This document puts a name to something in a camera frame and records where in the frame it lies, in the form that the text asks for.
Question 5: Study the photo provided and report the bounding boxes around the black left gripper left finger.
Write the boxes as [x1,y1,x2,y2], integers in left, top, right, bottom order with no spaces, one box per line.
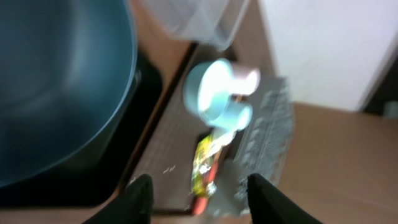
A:
[83,174,154,224]

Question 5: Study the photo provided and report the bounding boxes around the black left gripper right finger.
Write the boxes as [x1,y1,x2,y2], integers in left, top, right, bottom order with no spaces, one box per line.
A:
[247,174,320,224]

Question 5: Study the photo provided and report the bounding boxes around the light blue small bowl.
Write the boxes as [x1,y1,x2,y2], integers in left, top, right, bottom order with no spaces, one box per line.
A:
[182,58,233,123]

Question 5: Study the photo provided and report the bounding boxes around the dark blue large bowl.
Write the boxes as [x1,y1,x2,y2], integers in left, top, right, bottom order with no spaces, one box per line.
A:
[1,0,137,187]

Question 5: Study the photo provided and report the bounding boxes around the grey dishwasher rack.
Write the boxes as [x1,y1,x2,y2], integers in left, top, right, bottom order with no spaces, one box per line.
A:
[205,77,295,217]

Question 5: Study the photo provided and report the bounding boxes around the black plastic tray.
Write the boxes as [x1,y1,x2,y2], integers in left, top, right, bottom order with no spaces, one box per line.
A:
[1,51,162,209]

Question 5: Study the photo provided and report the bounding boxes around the brown serving tray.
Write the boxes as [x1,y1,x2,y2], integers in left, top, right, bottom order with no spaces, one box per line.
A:
[121,44,237,216]

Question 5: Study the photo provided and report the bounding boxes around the orange carrot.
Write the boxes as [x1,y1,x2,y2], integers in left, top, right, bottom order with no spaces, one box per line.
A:
[192,151,221,216]

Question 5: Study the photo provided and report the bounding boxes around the green foil snack wrapper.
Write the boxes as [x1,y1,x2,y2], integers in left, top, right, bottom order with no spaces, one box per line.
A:
[191,134,220,197]

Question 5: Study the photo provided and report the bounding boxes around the crumpled white tissue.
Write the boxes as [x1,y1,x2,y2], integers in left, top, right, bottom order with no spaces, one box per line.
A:
[209,128,236,156]

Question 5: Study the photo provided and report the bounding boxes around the light blue plastic cup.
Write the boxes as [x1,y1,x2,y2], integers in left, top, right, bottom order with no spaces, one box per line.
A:
[206,101,252,131]

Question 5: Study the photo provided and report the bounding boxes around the pink plastic cup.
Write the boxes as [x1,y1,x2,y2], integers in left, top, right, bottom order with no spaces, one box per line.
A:
[229,63,261,96]

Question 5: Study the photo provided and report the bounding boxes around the clear plastic container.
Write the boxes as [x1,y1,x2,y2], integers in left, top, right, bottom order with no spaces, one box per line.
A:
[143,0,250,52]

